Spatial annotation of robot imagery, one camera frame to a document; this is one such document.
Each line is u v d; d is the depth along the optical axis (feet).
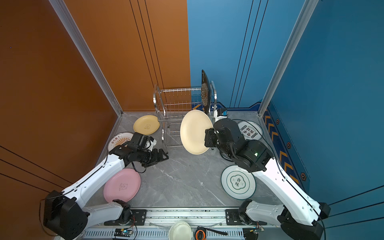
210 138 1.73
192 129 2.28
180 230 2.30
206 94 2.65
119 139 3.38
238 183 2.76
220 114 1.68
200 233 2.19
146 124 3.69
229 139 1.38
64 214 1.27
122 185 2.75
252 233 2.28
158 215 2.49
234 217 2.38
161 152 2.38
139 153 2.15
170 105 2.85
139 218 2.42
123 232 2.32
